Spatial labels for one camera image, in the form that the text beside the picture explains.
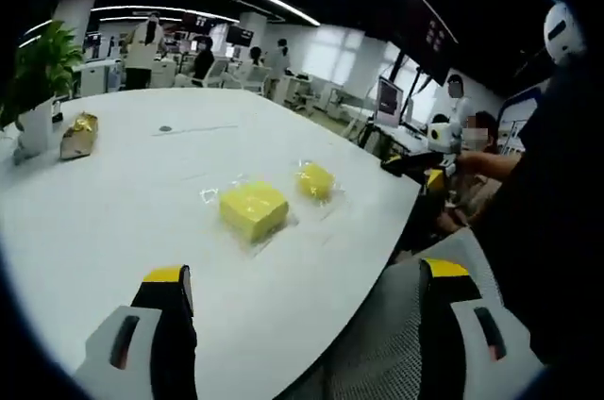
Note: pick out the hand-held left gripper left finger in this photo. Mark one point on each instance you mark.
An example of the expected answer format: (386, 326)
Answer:
(146, 364)

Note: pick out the computer monitor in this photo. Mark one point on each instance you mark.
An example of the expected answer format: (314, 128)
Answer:
(390, 103)

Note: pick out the blue white wall board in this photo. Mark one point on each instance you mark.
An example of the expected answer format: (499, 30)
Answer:
(519, 117)

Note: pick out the large dark hanging screen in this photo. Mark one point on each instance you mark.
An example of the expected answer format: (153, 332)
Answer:
(434, 51)

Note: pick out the square yellow silicone block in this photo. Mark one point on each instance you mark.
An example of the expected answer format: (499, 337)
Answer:
(252, 209)

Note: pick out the round yellow silicone block bagged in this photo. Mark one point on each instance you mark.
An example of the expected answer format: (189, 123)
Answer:
(313, 180)

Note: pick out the person's black shirt torso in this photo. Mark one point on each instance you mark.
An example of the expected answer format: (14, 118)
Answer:
(547, 206)

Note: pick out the green plant in white pot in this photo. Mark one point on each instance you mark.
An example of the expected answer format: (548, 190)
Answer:
(45, 65)

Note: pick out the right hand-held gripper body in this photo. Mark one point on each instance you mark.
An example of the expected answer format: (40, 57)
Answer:
(440, 136)

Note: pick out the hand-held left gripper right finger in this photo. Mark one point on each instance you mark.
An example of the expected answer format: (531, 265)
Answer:
(472, 362)

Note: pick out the grey mesh office chair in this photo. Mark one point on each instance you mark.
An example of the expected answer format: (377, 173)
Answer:
(377, 334)

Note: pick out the small black object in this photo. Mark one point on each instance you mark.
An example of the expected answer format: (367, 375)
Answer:
(57, 111)

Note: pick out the white chest-worn device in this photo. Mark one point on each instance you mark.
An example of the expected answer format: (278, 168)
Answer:
(561, 32)

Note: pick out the gold foil packet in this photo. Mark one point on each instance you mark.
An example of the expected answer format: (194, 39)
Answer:
(79, 136)

